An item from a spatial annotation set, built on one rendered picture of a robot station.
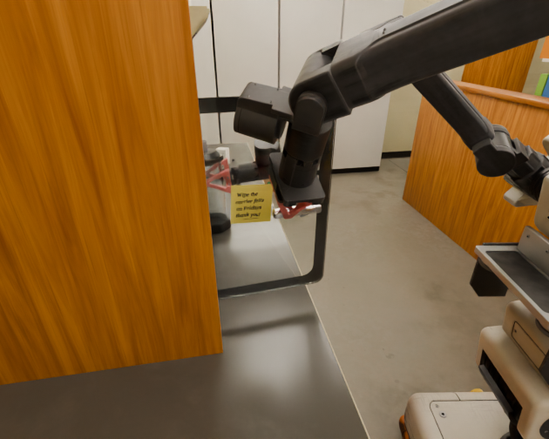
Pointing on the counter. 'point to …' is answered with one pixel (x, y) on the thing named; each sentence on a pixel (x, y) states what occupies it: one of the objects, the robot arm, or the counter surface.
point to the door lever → (299, 212)
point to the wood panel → (92, 190)
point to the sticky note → (251, 203)
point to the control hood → (199, 16)
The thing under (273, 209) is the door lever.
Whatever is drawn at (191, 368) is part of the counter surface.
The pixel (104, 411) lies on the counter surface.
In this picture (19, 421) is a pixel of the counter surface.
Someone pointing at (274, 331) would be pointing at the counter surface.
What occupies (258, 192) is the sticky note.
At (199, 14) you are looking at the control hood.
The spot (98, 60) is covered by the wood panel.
